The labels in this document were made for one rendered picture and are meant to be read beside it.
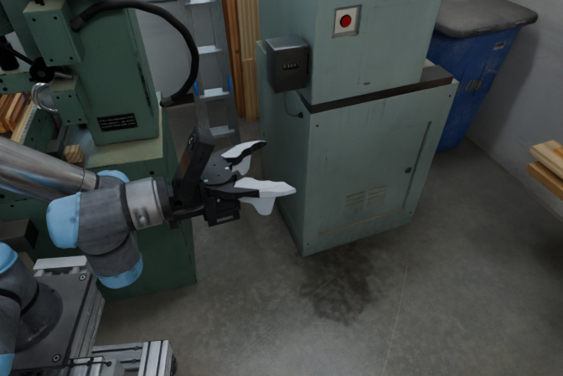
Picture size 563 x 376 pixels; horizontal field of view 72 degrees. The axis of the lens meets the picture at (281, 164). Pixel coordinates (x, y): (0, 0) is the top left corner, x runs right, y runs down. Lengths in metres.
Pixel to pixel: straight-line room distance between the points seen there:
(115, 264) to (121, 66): 0.77
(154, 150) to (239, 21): 1.36
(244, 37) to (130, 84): 1.38
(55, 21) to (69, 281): 0.66
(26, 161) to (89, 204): 0.15
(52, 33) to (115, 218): 0.71
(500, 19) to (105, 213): 1.96
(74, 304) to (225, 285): 1.00
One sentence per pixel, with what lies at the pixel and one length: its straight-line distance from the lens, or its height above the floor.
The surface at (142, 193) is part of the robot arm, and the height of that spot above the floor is 1.25.
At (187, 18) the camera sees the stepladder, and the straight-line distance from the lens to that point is 2.11.
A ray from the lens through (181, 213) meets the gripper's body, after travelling 0.63.
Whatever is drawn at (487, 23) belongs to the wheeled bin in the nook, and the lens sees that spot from 2.14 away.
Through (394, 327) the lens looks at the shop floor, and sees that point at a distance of 1.90.
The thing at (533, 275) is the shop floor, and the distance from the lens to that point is 2.31.
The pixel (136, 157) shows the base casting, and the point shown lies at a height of 0.80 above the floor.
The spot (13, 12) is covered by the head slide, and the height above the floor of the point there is 1.26.
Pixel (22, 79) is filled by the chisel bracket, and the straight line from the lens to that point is 1.49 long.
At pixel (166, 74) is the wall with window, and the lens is 2.97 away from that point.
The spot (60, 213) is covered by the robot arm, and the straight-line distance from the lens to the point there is 0.62.
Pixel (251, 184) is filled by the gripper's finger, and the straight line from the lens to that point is 0.58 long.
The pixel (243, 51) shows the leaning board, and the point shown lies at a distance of 2.64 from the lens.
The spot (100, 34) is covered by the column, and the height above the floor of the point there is 1.19.
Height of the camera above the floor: 1.66
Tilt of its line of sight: 42 degrees down
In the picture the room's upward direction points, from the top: straight up
